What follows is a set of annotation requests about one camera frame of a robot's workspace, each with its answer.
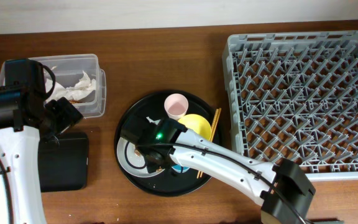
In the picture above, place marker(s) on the gold snack wrapper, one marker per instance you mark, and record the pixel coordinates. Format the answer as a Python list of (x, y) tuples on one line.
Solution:
[(75, 102)]

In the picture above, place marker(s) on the food scraps on plate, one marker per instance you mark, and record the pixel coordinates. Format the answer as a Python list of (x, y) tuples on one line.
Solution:
[(138, 154)]

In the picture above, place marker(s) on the round black serving tray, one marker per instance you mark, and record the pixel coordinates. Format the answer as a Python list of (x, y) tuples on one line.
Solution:
[(168, 183)]

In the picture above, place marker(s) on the grey plate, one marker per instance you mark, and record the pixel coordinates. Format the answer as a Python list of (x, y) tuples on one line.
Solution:
[(130, 162)]

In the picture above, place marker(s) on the wooden chopstick right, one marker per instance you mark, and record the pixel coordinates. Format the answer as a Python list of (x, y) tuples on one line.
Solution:
[(216, 119)]

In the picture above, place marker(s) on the grey dishwasher rack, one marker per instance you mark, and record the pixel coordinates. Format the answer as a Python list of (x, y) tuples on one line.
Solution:
[(295, 96)]

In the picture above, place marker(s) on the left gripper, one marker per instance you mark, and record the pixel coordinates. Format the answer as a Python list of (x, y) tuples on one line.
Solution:
[(66, 112)]

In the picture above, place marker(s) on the blue cup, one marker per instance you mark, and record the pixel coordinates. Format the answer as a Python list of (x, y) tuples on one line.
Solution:
[(180, 169)]

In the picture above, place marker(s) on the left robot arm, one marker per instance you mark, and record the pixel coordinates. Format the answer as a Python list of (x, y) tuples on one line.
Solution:
[(26, 117)]

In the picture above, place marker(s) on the pink cup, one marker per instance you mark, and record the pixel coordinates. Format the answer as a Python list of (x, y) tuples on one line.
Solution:
[(176, 106)]

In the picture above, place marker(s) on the clear plastic waste bin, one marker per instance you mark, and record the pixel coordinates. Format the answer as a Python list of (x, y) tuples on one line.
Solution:
[(68, 69)]

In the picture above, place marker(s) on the yellow bowl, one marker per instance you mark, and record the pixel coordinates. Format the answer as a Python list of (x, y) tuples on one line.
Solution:
[(198, 124)]

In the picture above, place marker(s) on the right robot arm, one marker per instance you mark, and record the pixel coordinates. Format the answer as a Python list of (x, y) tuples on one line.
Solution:
[(283, 191)]

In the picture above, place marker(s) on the white tissue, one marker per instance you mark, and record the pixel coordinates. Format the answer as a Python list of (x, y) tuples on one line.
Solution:
[(84, 87), (156, 122)]

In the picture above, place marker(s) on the black rectangular tray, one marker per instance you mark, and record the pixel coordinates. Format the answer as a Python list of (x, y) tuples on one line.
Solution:
[(63, 162)]

